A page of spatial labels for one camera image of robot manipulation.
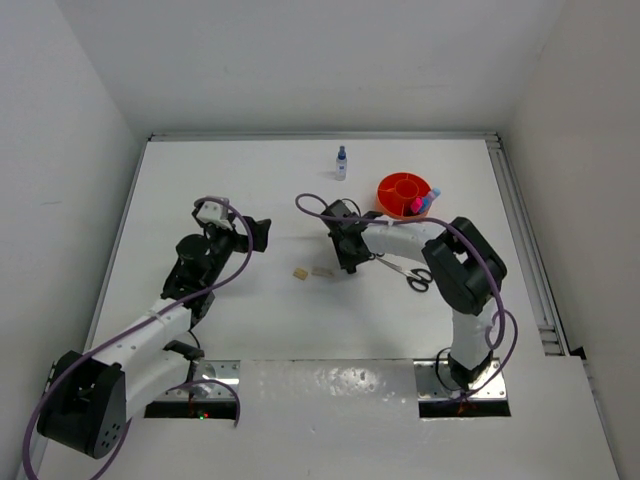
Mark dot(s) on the left base plate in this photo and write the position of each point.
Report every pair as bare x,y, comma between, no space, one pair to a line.
225,371

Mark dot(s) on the blue cap black highlighter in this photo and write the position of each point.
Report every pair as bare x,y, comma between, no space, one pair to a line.
426,203

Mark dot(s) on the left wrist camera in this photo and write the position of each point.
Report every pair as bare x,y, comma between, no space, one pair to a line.
212,211

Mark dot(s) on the tan eraser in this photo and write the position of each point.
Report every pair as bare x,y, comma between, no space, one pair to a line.
300,274

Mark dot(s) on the large black scissors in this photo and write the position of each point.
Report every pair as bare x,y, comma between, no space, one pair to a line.
418,279

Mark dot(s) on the pink cap black highlighter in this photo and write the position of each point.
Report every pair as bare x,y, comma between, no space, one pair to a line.
417,206

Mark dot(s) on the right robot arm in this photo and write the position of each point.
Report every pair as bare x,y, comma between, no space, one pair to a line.
466,270

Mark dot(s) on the aluminium frame rail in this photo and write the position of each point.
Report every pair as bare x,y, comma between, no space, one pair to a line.
547,318

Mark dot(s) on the orange round organizer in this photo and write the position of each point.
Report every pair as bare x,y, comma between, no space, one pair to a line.
397,193

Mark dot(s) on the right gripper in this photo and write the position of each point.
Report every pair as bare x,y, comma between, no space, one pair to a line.
348,261

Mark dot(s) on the small spray bottle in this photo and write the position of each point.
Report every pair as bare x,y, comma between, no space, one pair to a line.
341,164

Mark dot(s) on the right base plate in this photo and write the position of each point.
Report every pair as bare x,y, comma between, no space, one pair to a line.
434,382

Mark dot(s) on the grey eraser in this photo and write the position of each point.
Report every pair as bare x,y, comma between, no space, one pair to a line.
323,272

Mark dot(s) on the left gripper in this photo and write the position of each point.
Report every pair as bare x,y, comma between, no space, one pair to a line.
258,232

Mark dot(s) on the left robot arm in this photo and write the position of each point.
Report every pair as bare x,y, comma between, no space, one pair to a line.
92,399

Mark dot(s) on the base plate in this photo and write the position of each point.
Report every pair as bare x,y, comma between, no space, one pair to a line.
225,371
434,382

